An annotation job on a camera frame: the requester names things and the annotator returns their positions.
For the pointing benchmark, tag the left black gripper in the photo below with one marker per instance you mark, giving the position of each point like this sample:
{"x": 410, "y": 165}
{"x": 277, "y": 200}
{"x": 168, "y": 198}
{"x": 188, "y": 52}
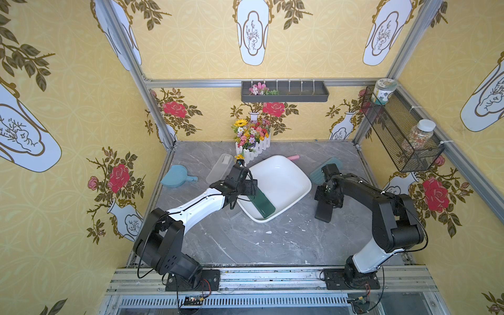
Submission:
{"x": 244, "y": 187}

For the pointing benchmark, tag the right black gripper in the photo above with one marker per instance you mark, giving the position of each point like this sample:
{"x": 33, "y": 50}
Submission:
{"x": 325, "y": 195}

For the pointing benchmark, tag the black pencil case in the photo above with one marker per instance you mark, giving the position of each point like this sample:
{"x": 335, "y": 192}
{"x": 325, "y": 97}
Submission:
{"x": 324, "y": 211}

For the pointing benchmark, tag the teal translucent pencil case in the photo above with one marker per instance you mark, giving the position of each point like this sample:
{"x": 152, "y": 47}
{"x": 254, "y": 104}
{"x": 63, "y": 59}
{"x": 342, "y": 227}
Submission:
{"x": 317, "y": 176}

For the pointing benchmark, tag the dark green pencil case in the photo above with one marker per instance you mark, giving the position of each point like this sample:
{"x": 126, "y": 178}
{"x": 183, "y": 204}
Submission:
{"x": 262, "y": 204}

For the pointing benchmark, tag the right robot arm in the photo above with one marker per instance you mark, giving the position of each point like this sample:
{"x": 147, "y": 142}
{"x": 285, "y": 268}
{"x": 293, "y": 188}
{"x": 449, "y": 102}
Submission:
{"x": 395, "y": 225}

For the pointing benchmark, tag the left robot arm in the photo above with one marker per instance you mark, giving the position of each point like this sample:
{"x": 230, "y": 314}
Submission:
{"x": 160, "y": 240}

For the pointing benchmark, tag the clear plastic pencil case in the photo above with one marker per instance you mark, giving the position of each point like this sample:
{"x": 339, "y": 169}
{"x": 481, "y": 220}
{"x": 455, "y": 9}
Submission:
{"x": 221, "y": 168}

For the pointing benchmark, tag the white storage box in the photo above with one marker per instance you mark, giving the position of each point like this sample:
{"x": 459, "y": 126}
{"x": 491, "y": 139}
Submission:
{"x": 282, "y": 182}

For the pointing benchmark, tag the flower pot with white fence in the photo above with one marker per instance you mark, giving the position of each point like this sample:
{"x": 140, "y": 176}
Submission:
{"x": 251, "y": 138}

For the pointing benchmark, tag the pink flowers on shelf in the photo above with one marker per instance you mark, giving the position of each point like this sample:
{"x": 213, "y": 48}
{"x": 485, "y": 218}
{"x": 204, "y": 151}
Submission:
{"x": 261, "y": 89}

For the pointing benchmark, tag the clear jar white lid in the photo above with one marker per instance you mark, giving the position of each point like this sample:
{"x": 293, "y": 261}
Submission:
{"x": 419, "y": 135}

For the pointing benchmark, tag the jar with patterned label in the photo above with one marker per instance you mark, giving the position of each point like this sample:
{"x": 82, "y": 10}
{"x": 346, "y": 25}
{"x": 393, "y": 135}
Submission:
{"x": 383, "y": 90}

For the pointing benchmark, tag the right circuit board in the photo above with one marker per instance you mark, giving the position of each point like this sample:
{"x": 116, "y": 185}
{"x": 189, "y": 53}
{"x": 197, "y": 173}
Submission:
{"x": 359, "y": 306}

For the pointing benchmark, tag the circuit board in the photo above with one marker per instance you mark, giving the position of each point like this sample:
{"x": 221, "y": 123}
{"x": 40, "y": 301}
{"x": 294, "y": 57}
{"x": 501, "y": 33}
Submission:
{"x": 359, "y": 306}
{"x": 193, "y": 301}

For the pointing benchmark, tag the left circuit board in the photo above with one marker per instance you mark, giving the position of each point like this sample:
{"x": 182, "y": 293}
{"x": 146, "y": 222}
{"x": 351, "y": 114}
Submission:
{"x": 193, "y": 301}

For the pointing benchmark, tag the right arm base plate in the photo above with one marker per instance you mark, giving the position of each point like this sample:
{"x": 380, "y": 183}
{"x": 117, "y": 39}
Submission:
{"x": 340, "y": 279}

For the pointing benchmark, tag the black wire basket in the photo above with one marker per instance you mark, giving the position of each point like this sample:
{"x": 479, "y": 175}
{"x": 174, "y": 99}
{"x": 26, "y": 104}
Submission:
{"x": 392, "y": 123}

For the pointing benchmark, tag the grey wall shelf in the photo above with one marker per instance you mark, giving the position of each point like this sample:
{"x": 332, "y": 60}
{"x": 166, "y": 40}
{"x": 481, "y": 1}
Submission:
{"x": 290, "y": 91}

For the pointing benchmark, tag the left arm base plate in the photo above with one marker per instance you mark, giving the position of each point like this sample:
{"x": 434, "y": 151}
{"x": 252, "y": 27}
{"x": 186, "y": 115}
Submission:
{"x": 208, "y": 281}

